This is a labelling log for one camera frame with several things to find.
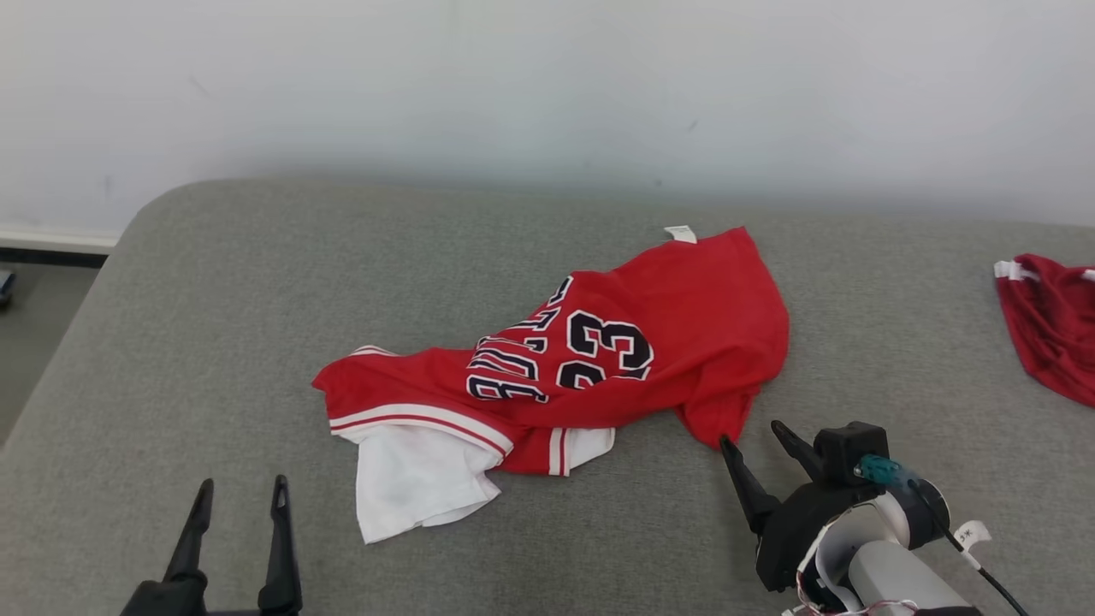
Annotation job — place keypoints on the white wall baseboard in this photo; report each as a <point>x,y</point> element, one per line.
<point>51,238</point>

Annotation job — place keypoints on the red number 23 basketball jersey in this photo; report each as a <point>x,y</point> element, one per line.
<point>684,342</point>

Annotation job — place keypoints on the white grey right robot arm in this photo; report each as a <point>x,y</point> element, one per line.
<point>898,586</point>

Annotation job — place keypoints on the red shorts with white panels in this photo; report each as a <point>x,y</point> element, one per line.
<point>1052,325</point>

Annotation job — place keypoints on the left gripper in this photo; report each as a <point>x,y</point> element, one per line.
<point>171,601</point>

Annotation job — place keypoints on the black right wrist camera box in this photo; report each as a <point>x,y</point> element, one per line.
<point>847,453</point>

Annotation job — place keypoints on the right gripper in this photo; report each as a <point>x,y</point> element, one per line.
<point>791,539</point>

